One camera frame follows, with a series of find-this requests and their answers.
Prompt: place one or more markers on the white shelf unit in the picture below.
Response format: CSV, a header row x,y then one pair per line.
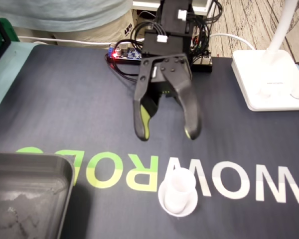
x,y
147,4

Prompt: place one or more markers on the dark grey WOWROBO mat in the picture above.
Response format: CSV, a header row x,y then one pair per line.
x,y
64,112

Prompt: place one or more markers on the blue converter circuit board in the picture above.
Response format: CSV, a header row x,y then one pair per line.
x,y
129,54

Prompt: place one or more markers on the white round saucer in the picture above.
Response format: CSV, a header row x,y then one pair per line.
x,y
193,203

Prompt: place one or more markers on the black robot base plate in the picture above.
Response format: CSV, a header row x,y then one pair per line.
x,y
124,62

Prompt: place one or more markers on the white plastic cup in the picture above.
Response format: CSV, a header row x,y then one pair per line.
x,y
179,185

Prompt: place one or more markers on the brown motor driver board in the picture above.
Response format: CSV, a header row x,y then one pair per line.
x,y
204,59

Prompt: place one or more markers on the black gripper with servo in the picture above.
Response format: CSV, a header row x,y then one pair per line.
x,y
158,87

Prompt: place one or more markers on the white desk lamp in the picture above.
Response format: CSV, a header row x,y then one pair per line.
x,y
264,82

